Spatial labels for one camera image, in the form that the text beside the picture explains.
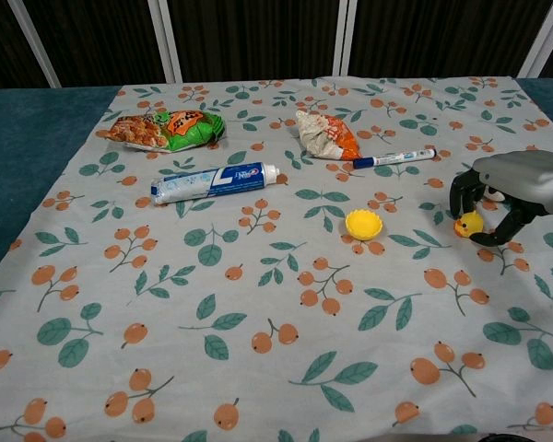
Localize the grey black right robot hand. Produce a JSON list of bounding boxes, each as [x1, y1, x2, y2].
[[449, 150, 553, 247]]

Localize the small yellow rubber duck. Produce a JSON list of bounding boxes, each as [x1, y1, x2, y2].
[[453, 211, 485, 239]]

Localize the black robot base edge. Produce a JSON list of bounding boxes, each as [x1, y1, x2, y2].
[[481, 432, 535, 442]]

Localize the yellow scalloped cup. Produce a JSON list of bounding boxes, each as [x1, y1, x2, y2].
[[345, 208, 383, 241]]

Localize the blue white marker pen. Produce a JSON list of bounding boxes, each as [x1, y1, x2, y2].
[[352, 146, 439, 169]]

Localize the white orange snack bag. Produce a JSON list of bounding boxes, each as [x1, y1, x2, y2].
[[295, 109, 362, 161]]

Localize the floral orange fruit tablecloth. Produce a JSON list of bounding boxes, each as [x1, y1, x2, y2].
[[0, 76, 553, 442]]

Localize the blue white toothpaste tube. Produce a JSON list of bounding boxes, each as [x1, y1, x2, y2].
[[150, 161, 281, 206]]

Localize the green orange snack bag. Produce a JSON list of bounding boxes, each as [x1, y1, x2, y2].
[[107, 110, 227, 153]]

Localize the teal table cover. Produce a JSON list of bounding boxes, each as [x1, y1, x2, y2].
[[0, 76, 553, 286]]

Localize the white frame post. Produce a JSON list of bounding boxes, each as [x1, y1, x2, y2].
[[6, 0, 64, 88], [331, 0, 361, 77], [147, 0, 183, 85], [517, 0, 553, 79]]

